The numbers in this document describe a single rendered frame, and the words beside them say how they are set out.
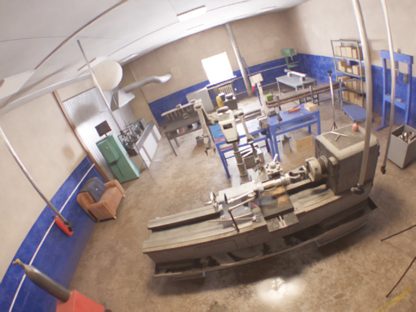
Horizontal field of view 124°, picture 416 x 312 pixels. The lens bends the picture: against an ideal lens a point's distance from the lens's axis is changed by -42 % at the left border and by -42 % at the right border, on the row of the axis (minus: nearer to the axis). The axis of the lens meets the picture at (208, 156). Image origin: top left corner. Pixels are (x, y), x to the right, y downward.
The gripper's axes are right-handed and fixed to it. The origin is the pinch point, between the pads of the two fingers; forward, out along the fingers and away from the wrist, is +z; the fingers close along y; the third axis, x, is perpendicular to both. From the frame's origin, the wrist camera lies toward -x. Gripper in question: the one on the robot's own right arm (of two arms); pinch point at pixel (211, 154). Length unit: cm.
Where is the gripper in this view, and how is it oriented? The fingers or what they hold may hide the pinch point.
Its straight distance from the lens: 238.7
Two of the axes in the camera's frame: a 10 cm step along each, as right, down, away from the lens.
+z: 2.4, 9.7, 0.1
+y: 9.3, -2.2, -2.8
